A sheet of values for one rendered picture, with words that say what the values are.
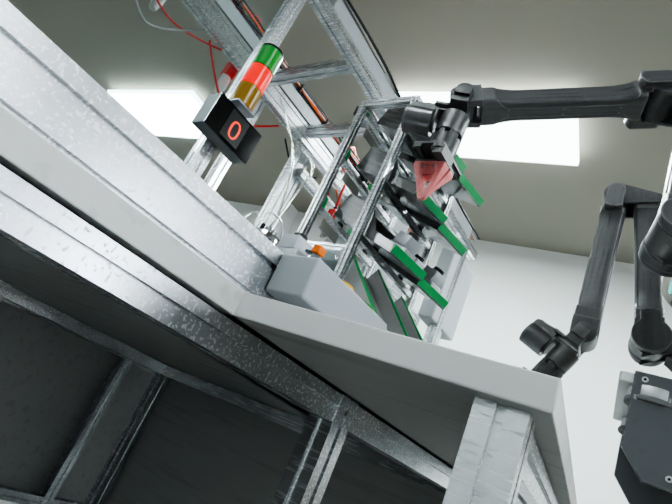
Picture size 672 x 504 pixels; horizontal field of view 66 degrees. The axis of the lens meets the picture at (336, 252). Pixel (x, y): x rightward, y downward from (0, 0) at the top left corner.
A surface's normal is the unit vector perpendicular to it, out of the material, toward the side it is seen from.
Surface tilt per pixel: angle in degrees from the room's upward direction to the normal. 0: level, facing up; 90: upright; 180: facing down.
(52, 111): 90
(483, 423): 90
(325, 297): 90
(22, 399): 90
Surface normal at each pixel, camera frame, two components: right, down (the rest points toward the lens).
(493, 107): -0.08, 0.75
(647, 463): -0.38, -0.50
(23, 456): 0.78, 0.09
